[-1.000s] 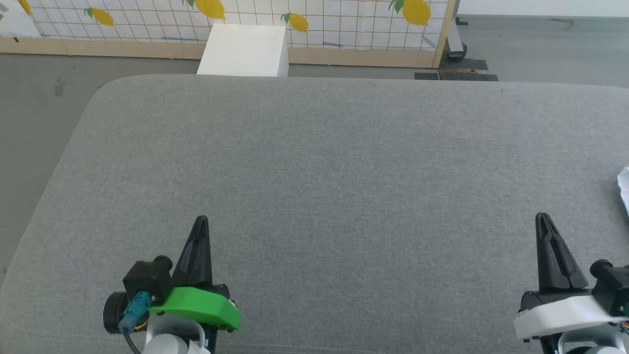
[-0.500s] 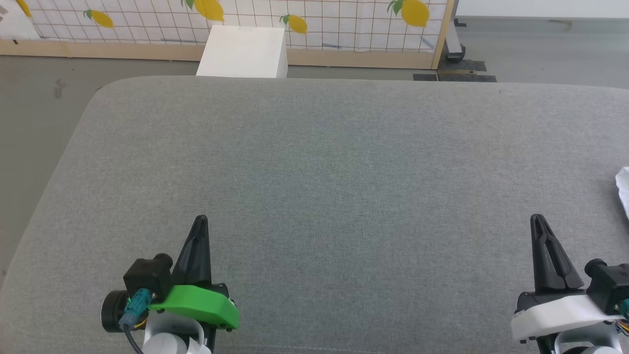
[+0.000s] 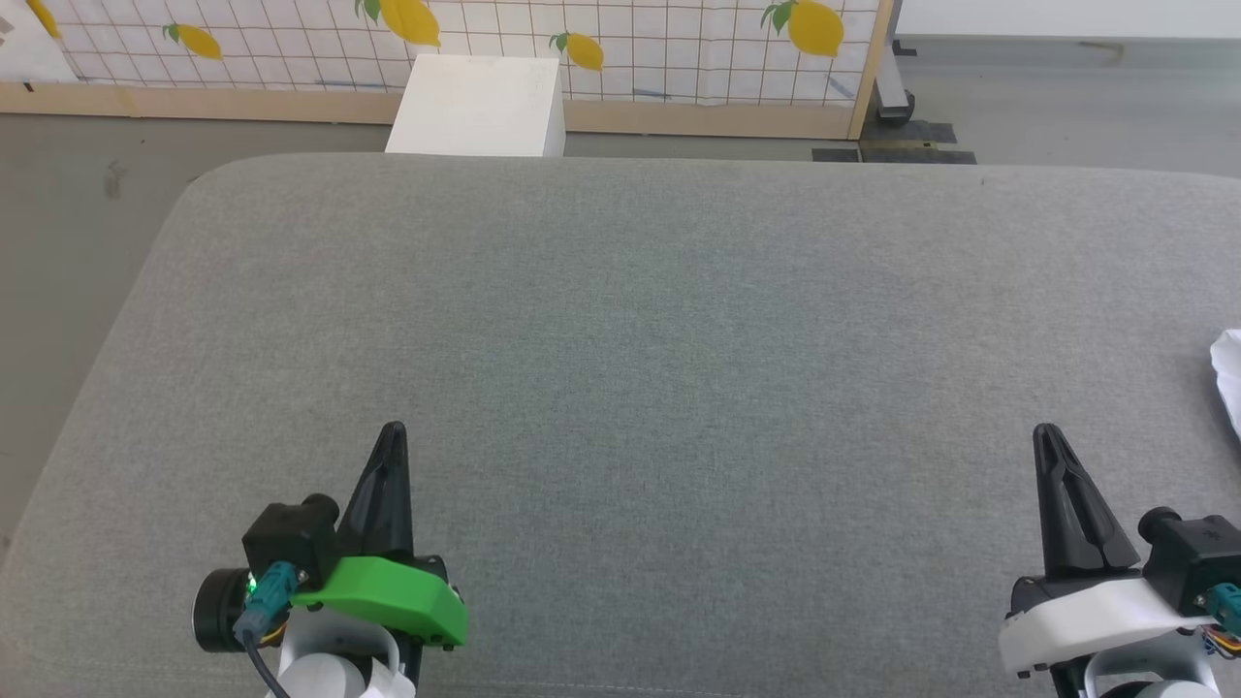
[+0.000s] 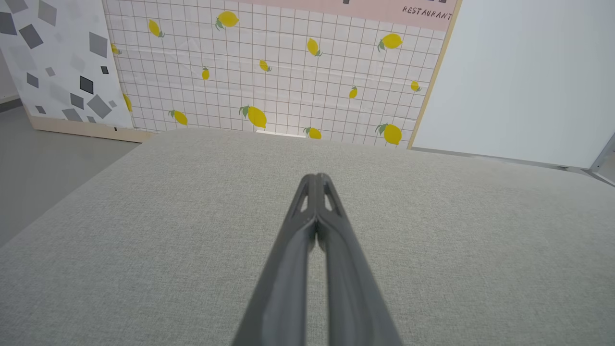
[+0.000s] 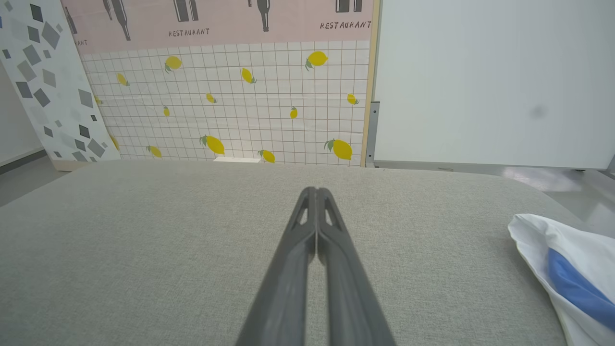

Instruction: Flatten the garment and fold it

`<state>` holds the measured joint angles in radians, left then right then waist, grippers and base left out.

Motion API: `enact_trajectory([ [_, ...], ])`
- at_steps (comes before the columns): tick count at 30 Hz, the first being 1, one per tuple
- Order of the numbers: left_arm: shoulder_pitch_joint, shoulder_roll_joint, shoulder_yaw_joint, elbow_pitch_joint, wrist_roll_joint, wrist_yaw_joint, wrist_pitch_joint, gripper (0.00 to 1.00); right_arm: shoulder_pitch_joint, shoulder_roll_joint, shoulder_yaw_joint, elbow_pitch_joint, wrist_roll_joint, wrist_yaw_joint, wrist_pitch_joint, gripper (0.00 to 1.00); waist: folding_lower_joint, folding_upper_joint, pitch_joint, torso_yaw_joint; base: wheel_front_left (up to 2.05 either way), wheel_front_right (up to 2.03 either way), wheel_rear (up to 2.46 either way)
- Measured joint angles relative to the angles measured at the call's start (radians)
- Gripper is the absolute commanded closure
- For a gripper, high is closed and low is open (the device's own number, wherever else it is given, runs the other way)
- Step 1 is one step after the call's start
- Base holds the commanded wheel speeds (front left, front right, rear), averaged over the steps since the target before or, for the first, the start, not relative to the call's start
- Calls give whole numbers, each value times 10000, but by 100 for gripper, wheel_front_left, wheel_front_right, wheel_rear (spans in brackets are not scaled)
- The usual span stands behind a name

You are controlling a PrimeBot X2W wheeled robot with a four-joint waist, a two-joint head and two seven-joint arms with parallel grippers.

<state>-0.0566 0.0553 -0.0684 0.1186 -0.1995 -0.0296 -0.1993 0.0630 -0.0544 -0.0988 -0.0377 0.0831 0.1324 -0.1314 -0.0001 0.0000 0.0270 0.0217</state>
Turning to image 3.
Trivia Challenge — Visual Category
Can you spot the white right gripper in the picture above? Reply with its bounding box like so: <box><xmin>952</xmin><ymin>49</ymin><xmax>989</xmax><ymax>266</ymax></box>
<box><xmin>999</xmin><ymin>424</ymin><xmax>1189</xmax><ymax>678</ymax></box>

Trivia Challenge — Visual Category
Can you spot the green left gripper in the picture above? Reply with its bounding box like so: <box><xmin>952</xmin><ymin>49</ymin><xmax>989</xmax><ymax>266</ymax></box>
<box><xmin>291</xmin><ymin>424</ymin><xmax>470</xmax><ymax>649</ymax></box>

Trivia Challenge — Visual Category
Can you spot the blue and white raglan shirt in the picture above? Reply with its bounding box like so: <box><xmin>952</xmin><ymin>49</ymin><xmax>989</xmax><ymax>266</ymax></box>
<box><xmin>1210</xmin><ymin>330</ymin><xmax>1241</xmax><ymax>437</ymax></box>

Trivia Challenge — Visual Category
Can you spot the grey fabric sofa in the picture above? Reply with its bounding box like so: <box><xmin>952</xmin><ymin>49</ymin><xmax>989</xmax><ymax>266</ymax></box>
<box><xmin>0</xmin><ymin>153</ymin><xmax>1241</xmax><ymax>698</ymax></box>

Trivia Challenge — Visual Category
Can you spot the white box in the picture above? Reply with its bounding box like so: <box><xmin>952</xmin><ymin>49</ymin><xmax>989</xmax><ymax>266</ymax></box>
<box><xmin>385</xmin><ymin>55</ymin><xmax>566</xmax><ymax>158</ymax></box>

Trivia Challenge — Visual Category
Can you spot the grey metal stand foot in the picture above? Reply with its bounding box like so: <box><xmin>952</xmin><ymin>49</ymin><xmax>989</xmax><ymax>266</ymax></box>
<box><xmin>875</xmin><ymin>0</ymin><xmax>917</xmax><ymax>125</ymax></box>

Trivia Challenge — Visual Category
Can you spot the lemon print grid panel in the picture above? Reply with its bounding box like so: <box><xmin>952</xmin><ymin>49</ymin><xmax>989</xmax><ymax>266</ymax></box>
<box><xmin>0</xmin><ymin>0</ymin><xmax>895</xmax><ymax>142</ymax></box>

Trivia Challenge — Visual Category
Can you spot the left camera cable teal plug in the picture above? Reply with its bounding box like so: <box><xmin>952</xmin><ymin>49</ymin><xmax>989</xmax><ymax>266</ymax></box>
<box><xmin>233</xmin><ymin>562</ymin><xmax>297</xmax><ymax>698</ymax></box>

